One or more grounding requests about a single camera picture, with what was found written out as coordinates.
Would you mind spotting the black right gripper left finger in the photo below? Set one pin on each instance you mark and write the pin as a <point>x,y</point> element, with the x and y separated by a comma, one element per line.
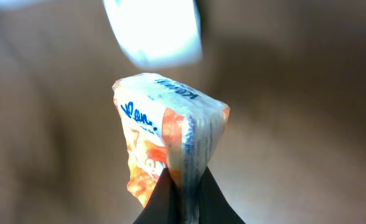
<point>162,205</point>

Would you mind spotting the white barcode scanner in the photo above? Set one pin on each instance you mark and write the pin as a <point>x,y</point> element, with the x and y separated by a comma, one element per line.
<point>156,34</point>

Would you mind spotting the orange tissue pack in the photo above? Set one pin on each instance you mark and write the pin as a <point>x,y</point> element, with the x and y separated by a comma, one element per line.
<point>168,125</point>

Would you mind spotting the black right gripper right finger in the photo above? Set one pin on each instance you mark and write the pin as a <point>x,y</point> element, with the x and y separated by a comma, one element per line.
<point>213,206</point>

